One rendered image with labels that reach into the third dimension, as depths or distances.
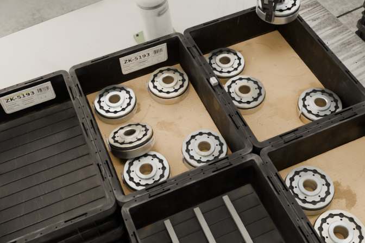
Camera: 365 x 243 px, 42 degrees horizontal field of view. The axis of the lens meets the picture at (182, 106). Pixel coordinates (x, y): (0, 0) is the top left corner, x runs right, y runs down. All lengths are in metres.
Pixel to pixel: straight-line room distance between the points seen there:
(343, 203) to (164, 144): 0.41
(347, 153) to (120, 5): 0.93
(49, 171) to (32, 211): 0.10
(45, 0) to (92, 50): 1.44
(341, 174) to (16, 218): 0.71
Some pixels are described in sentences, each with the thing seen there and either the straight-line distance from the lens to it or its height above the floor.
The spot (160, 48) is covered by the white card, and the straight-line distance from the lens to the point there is 1.21.
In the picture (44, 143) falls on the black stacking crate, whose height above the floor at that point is 0.83.
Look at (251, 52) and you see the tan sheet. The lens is 1.31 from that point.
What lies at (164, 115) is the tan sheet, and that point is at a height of 0.83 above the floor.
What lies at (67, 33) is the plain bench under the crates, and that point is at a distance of 1.62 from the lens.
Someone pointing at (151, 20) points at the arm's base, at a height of 0.84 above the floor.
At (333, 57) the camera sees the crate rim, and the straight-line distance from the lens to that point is 1.18.
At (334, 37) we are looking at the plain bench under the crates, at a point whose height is 0.70.
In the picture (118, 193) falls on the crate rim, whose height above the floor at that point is 0.93.
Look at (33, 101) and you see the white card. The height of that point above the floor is 0.87.
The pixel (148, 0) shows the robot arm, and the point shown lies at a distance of 1.34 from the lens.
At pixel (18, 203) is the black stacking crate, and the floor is 0.83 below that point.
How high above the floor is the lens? 1.76
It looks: 52 degrees down
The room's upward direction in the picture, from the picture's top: 4 degrees counter-clockwise
